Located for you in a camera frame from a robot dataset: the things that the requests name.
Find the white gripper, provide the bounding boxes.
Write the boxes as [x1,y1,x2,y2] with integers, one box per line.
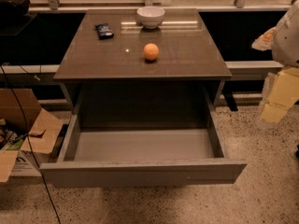
[251,1,299,123]

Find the orange fruit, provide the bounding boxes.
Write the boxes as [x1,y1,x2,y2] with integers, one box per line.
[143,43,159,61]

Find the grey cabinet with glossy top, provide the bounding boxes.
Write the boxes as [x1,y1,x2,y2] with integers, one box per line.
[54,9,231,129]

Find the open grey top drawer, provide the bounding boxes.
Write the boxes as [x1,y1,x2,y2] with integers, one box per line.
[39,86,248,189]

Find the white ceramic bowl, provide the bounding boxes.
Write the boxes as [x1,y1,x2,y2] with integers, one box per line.
[136,7,165,29]

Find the dark blue snack packet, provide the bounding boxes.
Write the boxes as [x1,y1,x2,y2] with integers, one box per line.
[95,23,114,39]

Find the brown cardboard box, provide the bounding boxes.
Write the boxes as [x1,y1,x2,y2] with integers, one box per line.
[0,89,64,183]

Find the black object on ledge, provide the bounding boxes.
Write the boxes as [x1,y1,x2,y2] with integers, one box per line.
[0,0,35,35]

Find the packets inside cardboard box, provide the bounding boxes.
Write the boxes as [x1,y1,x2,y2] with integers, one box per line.
[0,119,27,150]

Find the black floor cable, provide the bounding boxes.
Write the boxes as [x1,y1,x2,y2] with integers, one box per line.
[0,63,63,224]

